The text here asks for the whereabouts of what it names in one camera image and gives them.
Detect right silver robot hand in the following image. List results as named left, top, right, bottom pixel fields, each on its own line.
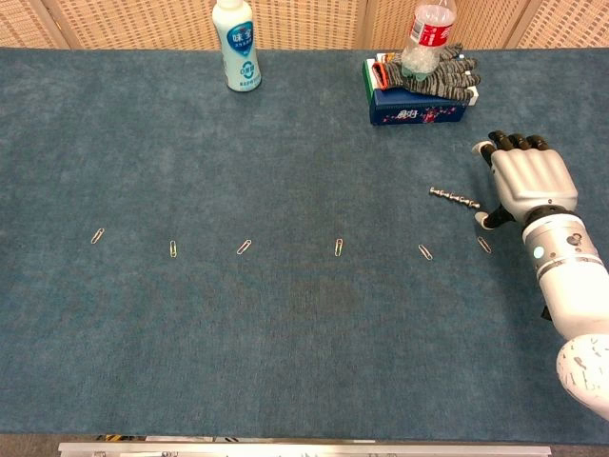
left=471, top=129, right=580, bottom=229

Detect metal magnetic bar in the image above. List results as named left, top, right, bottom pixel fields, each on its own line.
left=428, top=186, right=481, bottom=210

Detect grey striped knit glove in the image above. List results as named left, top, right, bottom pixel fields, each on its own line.
left=370, top=43, right=481, bottom=102

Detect dark blue carton box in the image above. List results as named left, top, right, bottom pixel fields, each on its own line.
left=369, top=87, right=470, bottom=127

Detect clear bottle with red label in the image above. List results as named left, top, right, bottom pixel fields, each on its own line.
left=400, top=0, right=458, bottom=80

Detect white yogurt drink bottle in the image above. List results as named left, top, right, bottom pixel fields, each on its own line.
left=210, top=0, right=264, bottom=93

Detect woven rattan folding screen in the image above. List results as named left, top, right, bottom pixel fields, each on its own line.
left=0, top=0, right=609, bottom=51

